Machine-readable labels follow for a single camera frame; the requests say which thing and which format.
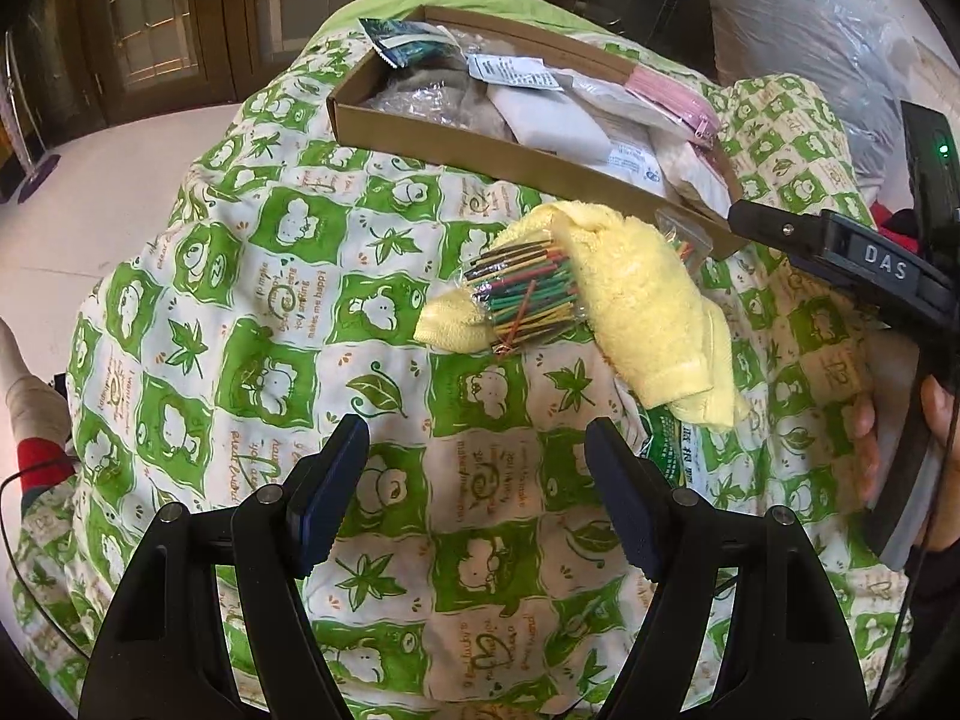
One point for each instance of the red label wet wipe packet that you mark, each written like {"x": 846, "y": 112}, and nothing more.
{"x": 555, "y": 124}

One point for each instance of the green and white printed blanket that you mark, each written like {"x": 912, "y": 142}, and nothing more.
{"x": 262, "y": 277}

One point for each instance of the purple base floor stand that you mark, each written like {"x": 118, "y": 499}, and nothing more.
{"x": 37, "y": 172}

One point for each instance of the person's right hand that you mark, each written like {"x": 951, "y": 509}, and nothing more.
{"x": 866, "y": 450}

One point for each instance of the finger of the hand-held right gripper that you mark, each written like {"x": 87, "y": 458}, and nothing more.
{"x": 772, "y": 229}

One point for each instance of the clear bag grey contents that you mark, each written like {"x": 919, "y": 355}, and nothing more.
{"x": 442, "y": 97}

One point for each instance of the white medical packet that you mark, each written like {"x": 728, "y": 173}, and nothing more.
{"x": 630, "y": 157}

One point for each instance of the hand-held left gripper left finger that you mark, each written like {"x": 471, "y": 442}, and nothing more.
{"x": 330, "y": 499}

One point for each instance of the white packet with text label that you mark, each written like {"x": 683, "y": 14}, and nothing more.
{"x": 517, "y": 71}

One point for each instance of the dark green snack packet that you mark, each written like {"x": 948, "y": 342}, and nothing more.
{"x": 409, "y": 45}

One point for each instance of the wooden glass door cabinet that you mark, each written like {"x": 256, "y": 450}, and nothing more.
{"x": 165, "y": 15}

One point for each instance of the red cloth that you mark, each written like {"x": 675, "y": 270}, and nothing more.
{"x": 896, "y": 219}

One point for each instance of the pink zipper pouch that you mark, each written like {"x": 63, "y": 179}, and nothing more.
{"x": 667, "y": 94}

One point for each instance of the green printed packet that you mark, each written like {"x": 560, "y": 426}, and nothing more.
{"x": 671, "y": 454}

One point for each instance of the shallow cardboard box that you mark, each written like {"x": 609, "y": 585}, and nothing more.
{"x": 450, "y": 142}

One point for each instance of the clear plastic bag of bedding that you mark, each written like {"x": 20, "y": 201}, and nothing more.
{"x": 810, "y": 37}

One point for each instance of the yellow towel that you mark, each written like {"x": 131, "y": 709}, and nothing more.
{"x": 645, "y": 292}

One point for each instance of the small clear plastic bag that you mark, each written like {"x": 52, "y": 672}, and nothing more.
{"x": 686, "y": 240}

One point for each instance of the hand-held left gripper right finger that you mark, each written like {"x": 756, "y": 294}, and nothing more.
{"x": 626, "y": 499}

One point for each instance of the bag of coloured sticks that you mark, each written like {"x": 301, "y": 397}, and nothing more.
{"x": 525, "y": 292}

